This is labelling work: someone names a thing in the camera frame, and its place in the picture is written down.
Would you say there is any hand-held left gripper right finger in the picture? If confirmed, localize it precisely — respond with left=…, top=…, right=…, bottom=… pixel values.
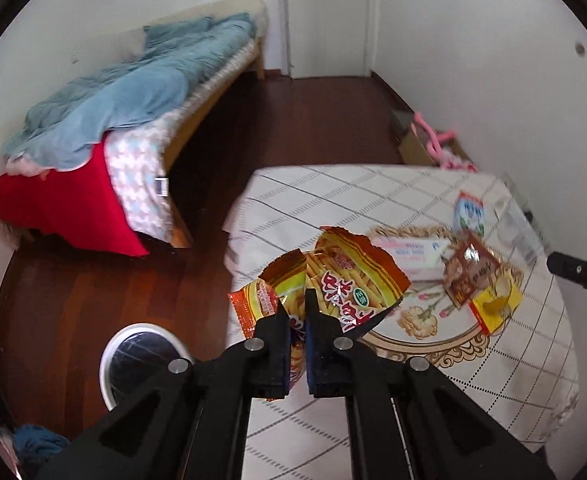
left=304, top=289, right=557, bottom=480

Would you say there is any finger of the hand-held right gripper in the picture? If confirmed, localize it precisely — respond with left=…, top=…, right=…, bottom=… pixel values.
left=546, top=252, right=587, bottom=302

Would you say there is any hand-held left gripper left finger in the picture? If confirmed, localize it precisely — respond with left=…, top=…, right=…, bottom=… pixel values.
left=36, top=304, right=293, bottom=480

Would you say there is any orange yellow snack packet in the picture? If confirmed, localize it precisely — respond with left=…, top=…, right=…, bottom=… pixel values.
left=228, top=226, right=413, bottom=387

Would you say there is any white round bin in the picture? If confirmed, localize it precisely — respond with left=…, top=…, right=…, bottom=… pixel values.
left=98, top=323, right=195, bottom=412

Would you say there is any clear plastic container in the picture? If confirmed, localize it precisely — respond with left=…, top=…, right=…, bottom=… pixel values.
left=492, top=198, right=545, bottom=262

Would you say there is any brown snack packet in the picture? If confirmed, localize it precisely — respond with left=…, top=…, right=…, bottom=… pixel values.
left=442, top=231, right=503, bottom=309

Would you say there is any blue white packet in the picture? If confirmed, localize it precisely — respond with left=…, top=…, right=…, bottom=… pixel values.
left=452, top=191, right=490, bottom=237

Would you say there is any white pink tissue packet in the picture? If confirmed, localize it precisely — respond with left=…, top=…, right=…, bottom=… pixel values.
left=367, top=227, right=455, bottom=282

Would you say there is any checked white tablecloth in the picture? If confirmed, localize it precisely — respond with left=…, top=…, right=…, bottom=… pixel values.
left=222, top=163, right=582, bottom=480

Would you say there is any cardboard box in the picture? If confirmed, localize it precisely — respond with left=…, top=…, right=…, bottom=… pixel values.
left=397, top=129, right=470, bottom=167

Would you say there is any patterned bed sheet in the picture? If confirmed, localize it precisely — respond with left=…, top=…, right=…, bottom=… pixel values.
left=104, top=108, right=185, bottom=242

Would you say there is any blue cloth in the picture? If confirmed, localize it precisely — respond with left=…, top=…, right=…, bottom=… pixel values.
left=12, top=424, right=70, bottom=467

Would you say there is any wooden bed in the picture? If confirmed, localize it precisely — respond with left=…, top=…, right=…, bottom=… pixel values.
left=20, top=0, right=270, bottom=252

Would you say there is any red blanket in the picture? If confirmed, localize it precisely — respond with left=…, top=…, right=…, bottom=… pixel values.
left=0, top=139, right=150, bottom=259

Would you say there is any blue blanket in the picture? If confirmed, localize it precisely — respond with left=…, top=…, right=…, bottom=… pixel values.
left=2, top=13, right=254, bottom=172

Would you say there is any white door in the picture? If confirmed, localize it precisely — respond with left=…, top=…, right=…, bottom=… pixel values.
left=280, top=0, right=375, bottom=80

